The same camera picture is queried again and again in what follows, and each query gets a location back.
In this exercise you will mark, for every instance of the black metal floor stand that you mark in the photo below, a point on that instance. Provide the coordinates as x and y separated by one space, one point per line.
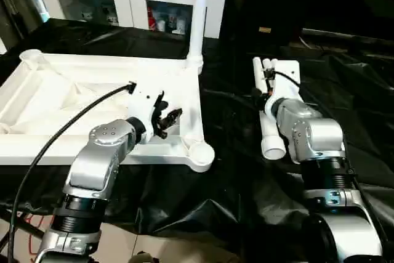
21 226

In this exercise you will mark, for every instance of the grey metal rack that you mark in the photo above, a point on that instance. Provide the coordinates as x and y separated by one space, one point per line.
18 4

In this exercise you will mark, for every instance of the long black bar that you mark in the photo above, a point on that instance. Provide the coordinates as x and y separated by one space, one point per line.
348 35

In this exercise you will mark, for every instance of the black plastic mat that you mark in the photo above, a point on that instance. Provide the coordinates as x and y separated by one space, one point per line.
246 183

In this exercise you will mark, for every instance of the white jar blue print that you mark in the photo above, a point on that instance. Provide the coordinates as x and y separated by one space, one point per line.
181 24

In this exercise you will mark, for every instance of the small tan label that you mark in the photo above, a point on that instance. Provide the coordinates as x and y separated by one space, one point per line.
264 29

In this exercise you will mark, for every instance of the white plastic table top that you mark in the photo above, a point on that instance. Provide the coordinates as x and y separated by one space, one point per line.
92 72

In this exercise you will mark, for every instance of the white cup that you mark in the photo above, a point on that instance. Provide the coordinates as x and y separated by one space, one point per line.
160 25

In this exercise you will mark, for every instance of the red packet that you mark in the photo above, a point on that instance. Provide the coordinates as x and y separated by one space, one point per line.
151 19

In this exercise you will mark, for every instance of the dark grey robot foot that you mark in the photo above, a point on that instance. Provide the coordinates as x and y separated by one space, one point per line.
142 258

